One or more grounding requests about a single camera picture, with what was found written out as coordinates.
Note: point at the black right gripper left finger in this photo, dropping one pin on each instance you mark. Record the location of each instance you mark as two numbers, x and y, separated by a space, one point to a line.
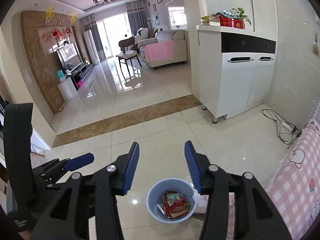
81 197

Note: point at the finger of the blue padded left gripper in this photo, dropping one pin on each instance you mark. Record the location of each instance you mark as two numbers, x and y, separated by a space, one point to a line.
79 162

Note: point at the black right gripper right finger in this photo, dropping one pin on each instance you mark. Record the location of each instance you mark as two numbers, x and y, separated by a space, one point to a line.
235 202

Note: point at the red snack packaging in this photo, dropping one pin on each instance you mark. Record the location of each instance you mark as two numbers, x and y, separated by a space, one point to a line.
175 204

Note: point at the blue plastic trash bin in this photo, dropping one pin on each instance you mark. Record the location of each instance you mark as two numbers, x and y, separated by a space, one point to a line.
154 199

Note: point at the pink blue checkered tablecloth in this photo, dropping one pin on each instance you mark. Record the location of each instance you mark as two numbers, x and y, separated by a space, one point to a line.
294 184

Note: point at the white cylindrical stool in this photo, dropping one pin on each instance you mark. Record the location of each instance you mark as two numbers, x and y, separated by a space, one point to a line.
66 89

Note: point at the television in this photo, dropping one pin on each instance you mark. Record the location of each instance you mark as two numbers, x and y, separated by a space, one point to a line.
70 57

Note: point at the white air conditioner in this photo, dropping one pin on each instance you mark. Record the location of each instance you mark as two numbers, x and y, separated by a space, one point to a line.
93 53

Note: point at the dark wooden chair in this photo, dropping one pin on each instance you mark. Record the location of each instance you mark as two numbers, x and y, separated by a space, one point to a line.
126 54

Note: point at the pink blanket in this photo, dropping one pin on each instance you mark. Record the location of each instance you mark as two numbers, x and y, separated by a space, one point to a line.
162 51

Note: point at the beige sofa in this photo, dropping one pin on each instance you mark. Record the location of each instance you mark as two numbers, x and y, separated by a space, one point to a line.
180 47

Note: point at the white black sideboard cabinet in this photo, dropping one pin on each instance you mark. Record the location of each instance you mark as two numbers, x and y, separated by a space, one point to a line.
236 68

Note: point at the red gift box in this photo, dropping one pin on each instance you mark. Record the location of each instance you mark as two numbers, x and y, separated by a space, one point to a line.
232 22

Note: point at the green potted plant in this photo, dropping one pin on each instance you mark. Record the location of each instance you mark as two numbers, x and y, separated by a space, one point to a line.
241 16

